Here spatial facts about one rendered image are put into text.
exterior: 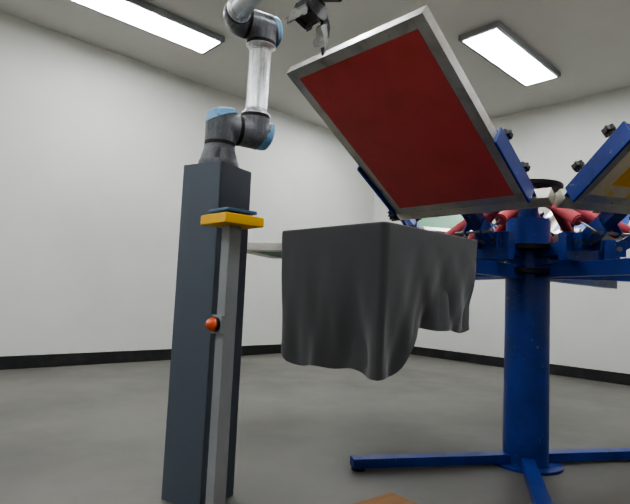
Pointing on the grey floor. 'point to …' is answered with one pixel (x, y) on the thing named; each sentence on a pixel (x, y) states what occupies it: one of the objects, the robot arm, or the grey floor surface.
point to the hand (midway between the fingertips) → (307, 39)
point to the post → (224, 347)
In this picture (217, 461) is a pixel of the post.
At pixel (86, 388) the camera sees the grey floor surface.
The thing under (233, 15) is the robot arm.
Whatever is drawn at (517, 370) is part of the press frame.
